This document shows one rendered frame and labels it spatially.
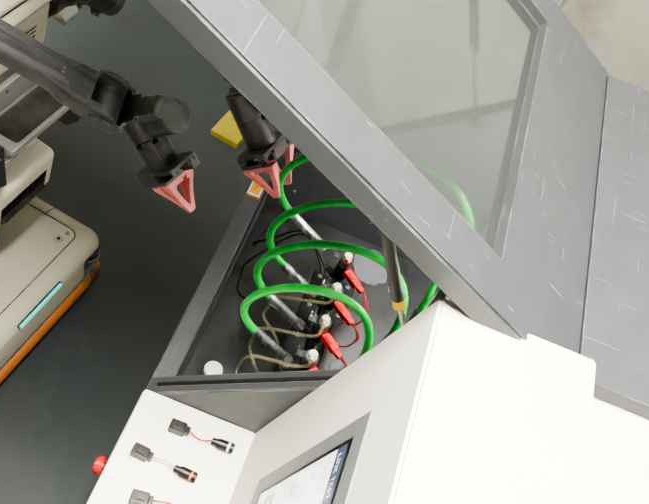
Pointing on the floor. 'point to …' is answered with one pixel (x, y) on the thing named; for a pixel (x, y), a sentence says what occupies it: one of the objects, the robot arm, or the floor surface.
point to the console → (448, 418)
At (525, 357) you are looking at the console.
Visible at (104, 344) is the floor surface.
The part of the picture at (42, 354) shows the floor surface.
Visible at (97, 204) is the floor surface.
